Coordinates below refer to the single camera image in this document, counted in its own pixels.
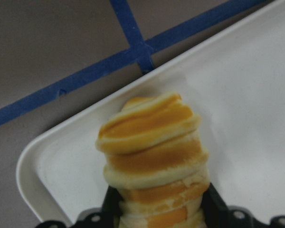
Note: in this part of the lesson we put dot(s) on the white rectangular tray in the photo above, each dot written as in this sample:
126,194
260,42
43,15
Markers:
235,81

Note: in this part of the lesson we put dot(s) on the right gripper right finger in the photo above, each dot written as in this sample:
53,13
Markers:
214,208

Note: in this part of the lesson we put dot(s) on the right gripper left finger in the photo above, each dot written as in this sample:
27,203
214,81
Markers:
111,204

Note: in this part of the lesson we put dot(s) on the striped orange bread roll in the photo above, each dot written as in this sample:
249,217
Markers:
157,163

